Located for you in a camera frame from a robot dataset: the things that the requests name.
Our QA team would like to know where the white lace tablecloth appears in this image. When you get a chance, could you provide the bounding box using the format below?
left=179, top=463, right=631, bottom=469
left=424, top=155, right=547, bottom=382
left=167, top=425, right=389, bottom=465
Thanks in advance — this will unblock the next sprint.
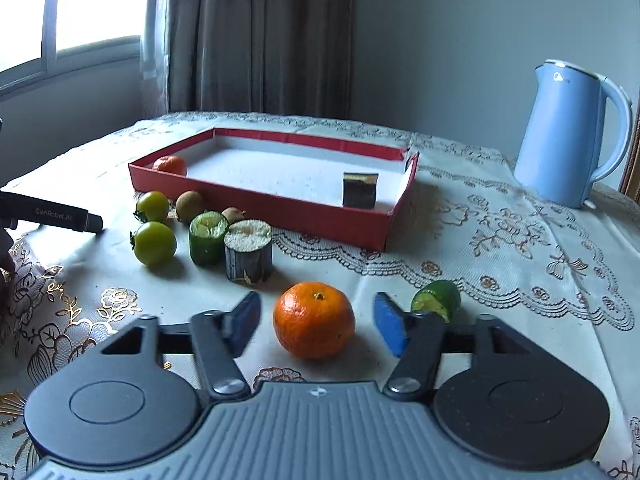
left=0, top=110, right=640, bottom=333

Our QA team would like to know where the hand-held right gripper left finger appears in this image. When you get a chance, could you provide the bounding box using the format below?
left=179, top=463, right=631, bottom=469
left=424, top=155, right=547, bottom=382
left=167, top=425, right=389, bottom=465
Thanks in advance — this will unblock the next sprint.
left=102, top=291, right=262, bottom=402

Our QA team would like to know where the dark cube block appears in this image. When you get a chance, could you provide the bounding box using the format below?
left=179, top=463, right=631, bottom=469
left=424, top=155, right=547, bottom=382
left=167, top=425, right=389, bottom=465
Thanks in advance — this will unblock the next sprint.
left=342, top=171, right=378, bottom=209

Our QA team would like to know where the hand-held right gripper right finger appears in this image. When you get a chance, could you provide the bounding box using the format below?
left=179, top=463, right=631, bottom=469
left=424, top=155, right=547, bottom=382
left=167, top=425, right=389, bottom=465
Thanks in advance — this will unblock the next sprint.
left=374, top=291, right=538, bottom=403

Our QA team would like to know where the green cucumber piece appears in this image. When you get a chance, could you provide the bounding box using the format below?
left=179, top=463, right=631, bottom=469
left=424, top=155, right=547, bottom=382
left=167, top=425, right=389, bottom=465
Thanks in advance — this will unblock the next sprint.
left=188, top=211, right=228, bottom=267

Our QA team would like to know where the small orange tangerine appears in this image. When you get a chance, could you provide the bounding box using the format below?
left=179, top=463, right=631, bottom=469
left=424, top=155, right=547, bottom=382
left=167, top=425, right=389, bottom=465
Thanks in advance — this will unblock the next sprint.
left=152, top=155, right=188, bottom=177

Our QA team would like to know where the window frame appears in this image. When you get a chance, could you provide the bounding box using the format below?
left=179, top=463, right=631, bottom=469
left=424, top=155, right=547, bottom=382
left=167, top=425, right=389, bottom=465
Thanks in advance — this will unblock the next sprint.
left=0, top=0, right=156, bottom=93

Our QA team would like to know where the brown curtain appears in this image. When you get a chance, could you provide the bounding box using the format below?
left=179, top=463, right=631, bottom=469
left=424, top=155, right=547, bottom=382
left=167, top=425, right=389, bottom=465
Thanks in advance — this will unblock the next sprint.
left=142, top=0, right=358, bottom=121

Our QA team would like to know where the white gold-flowered undercloth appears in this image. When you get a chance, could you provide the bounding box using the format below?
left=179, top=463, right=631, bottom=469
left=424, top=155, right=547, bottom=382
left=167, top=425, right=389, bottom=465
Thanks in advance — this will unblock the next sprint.
left=0, top=175, right=640, bottom=480

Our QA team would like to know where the blue electric kettle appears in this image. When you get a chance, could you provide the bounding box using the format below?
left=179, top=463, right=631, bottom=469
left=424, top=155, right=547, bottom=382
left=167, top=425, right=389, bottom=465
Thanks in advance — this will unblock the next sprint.
left=513, top=59, right=633, bottom=210

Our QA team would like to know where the green lime piece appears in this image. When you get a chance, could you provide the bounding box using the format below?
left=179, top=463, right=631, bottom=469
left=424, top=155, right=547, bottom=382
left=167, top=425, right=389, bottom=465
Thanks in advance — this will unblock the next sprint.
left=411, top=280, right=462, bottom=323

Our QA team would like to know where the large orange tangerine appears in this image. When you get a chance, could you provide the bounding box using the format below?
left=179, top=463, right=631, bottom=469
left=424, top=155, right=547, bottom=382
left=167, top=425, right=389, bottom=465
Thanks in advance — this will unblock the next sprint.
left=273, top=281, right=356, bottom=360

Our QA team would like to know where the dark cylinder piece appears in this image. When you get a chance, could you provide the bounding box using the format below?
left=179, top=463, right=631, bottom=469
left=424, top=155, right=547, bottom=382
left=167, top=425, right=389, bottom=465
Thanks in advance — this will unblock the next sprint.
left=223, top=219, right=274, bottom=286

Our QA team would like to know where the red cardboard box tray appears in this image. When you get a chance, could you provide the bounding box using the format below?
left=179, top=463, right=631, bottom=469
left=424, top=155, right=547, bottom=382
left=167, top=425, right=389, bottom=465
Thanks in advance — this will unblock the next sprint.
left=128, top=127, right=420, bottom=253

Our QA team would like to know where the green round fruit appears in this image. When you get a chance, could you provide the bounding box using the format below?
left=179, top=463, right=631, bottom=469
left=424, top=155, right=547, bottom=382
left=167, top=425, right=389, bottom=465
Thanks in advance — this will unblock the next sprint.
left=134, top=190, right=171, bottom=224
left=130, top=221, right=178, bottom=267

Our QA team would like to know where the gold wooden frame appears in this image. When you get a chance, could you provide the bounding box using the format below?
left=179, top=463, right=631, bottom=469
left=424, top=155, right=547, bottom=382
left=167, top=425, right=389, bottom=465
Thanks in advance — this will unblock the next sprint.
left=617, top=105, right=640, bottom=201

